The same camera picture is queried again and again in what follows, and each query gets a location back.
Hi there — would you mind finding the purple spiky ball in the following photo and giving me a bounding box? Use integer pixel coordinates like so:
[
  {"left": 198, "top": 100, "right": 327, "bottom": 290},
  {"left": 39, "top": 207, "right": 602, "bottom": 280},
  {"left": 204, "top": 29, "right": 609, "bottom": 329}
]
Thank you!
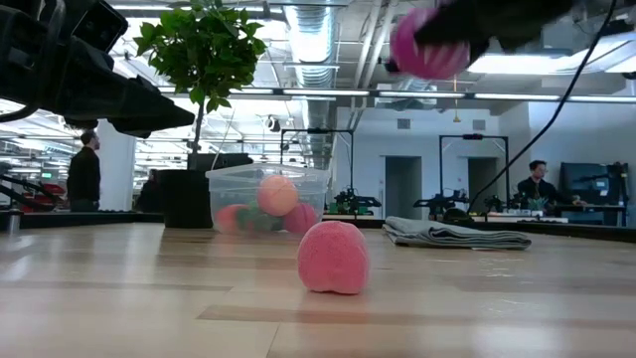
[{"left": 390, "top": 7, "right": 471, "bottom": 81}]

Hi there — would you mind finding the orange toy carrot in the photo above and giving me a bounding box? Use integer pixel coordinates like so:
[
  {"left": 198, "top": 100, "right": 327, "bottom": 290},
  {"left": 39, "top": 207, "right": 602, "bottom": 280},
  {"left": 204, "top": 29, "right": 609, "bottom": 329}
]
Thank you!
[{"left": 214, "top": 202, "right": 284, "bottom": 234}]

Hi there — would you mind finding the pink toy peach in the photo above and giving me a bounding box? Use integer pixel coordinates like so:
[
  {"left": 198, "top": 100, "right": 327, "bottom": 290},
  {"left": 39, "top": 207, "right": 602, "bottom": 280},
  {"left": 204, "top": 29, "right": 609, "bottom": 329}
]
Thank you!
[{"left": 296, "top": 220, "right": 372, "bottom": 295}]

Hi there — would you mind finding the black plant pot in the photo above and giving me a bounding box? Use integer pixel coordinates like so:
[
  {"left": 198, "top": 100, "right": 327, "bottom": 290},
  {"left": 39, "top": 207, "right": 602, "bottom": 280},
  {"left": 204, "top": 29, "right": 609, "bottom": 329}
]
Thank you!
[{"left": 156, "top": 168, "right": 215, "bottom": 230}]

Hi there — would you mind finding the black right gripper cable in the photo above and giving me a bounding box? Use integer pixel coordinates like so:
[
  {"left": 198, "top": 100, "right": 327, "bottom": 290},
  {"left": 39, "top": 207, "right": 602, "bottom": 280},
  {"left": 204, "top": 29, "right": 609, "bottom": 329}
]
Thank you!
[{"left": 466, "top": 0, "right": 618, "bottom": 214}]

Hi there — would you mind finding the green artificial plant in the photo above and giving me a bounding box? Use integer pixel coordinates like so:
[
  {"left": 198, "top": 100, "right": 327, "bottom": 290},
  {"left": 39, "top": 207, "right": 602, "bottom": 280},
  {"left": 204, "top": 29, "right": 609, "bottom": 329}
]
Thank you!
[{"left": 133, "top": 0, "right": 268, "bottom": 155}]

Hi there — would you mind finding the black metal gantry frame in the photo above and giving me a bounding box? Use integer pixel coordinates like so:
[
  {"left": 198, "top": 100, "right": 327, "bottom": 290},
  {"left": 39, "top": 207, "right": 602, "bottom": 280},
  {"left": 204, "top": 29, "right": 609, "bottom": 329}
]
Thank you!
[
  {"left": 438, "top": 132, "right": 511, "bottom": 213},
  {"left": 279, "top": 127, "right": 356, "bottom": 193}
]

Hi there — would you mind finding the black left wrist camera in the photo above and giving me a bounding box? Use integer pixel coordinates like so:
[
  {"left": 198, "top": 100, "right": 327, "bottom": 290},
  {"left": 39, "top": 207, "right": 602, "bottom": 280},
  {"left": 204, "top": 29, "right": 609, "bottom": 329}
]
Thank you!
[{"left": 73, "top": 0, "right": 130, "bottom": 55}]

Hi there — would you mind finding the orange toy fruit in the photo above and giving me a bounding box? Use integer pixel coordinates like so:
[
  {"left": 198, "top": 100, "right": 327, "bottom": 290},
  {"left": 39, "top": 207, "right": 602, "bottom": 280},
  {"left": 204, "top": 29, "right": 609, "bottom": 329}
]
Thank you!
[{"left": 256, "top": 173, "right": 300, "bottom": 218}]

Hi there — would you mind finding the wide black monitor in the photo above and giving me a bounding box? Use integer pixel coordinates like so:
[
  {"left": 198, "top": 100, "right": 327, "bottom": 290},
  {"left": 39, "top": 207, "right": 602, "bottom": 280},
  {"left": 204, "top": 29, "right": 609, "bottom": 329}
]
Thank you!
[{"left": 559, "top": 161, "right": 630, "bottom": 206}]

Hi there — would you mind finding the folded grey cloth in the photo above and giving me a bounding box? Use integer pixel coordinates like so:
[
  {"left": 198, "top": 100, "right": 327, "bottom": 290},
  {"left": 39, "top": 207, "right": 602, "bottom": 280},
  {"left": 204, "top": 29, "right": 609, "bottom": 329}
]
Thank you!
[{"left": 382, "top": 215, "right": 533, "bottom": 252}]

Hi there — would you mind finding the silver round ventilation duct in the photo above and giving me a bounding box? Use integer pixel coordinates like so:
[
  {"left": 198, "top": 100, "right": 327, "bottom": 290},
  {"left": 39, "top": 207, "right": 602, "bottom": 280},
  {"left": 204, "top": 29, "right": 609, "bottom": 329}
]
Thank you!
[{"left": 283, "top": 0, "right": 340, "bottom": 170}]

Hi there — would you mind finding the black flat monitor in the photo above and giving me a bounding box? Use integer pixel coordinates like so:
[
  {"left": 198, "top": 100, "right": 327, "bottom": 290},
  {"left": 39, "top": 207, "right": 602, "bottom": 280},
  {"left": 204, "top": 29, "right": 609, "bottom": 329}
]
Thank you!
[{"left": 187, "top": 152, "right": 254, "bottom": 172}]

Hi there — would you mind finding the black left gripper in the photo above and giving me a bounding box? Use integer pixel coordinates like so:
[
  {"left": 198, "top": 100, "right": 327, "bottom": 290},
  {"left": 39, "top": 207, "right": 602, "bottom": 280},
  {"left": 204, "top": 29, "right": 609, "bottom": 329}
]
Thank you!
[{"left": 0, "top": 0, "right": 196, "bottom": 140}]

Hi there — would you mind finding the black robot arm green base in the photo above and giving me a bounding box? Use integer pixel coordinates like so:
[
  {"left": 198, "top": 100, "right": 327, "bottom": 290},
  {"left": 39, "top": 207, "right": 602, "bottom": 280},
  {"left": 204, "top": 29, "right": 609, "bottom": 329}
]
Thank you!
[{"left": 328, "top": 187, "right": 383, "bottom": 216}]

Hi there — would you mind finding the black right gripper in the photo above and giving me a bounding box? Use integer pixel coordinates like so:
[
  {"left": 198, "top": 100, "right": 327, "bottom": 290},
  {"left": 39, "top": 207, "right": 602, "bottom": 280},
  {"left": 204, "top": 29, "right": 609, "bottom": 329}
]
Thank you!
[{"left": 385, "top": 0, "right": 577, "bottom": 74}]

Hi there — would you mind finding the person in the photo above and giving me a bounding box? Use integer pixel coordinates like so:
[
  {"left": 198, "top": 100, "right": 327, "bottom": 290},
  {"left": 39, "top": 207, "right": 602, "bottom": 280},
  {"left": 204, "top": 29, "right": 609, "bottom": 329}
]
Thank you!
[
  {"left": 134, "top": 168, "right": 161, "bottom": 214},
  {"left": 67, "top": 129, "right": 102, "bottom": 213},
  {"left": 516, "top": 159, "right": 588, "bottom": 206}
]

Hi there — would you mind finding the clear plastic tupperware container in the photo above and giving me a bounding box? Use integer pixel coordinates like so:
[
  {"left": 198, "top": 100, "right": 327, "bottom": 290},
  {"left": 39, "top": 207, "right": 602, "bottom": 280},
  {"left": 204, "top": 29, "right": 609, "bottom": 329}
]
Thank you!
[{"left": 205, "top": 163, "right": 331, "bottom": 235}]

